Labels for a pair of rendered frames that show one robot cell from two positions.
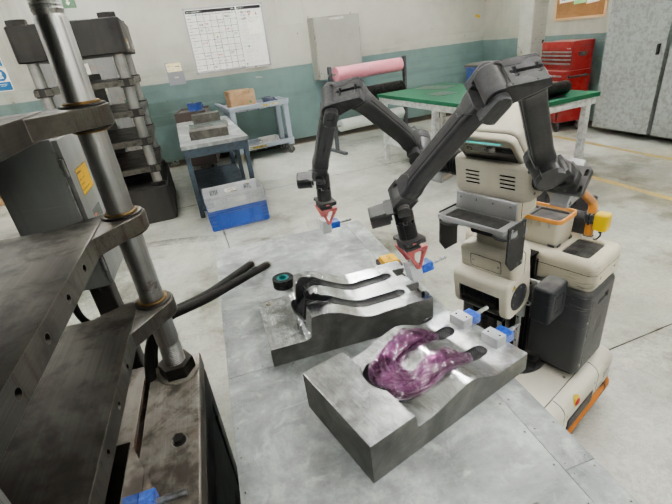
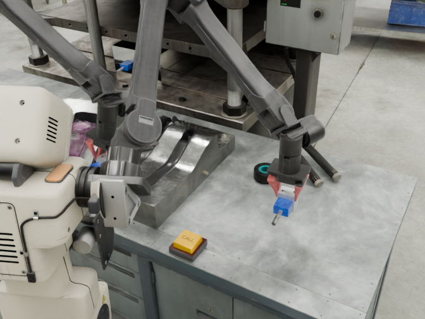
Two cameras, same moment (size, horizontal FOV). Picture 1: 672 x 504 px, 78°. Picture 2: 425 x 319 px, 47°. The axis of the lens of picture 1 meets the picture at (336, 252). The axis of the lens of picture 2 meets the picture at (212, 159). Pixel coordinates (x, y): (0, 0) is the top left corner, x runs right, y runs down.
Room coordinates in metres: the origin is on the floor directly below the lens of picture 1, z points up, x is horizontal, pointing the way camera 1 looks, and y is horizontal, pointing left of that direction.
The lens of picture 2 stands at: (2.17, -0.85, 1.78)
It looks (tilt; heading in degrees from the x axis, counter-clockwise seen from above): 34 degrees down; 135
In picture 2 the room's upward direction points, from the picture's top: 2 degrees counter-clockwise
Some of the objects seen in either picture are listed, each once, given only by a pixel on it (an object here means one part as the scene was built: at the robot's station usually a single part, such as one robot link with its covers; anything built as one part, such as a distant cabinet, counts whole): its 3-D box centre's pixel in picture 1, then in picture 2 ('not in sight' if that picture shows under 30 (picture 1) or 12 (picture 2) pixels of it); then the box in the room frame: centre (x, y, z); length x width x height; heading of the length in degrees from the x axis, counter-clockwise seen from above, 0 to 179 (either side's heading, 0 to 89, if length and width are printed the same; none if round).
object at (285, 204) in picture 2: (336, 222); (281, 209); (1.60, -0.02, 0.93); 0.13 x 0.05 x 0.05; 108
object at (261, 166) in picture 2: (283, 281); (265, 173); (1.37, 0.21, 0.82); 0.08 x 0.08 x 0.04
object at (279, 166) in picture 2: (324, 195); (289, 162); (1.59, 0.02, 1.06); 0.10 x 0.07 x 0.07; 18
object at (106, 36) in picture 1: (109, 123); not in sight; (5.10, 2.41, 1.03); 1.54 x 0.94 x 2.06; 17
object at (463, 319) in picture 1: (472, 316); not in sight; (0.97, -0.37, 0.86); 0.13 x 0.05 x 0.05; 121
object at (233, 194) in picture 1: (233, 194); not in sight; (4.22, 0.99, 0.28); 0.61 x 0.41 x 0.15; 107
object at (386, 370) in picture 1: (417, 355); (69, 137); (0.79, -0.17, 0.90); 0.26 x 0.18 x 0.08; 121
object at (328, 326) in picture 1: (341, 301); (166, 157); (1.11, 0.00, 0.87); 0.50 x 0.26 x 0.14; 104
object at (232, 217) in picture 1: (237, 210); not in sight; (4.22, 0.99, 0.11); 0.61 x 0.41 x 0.22; 107
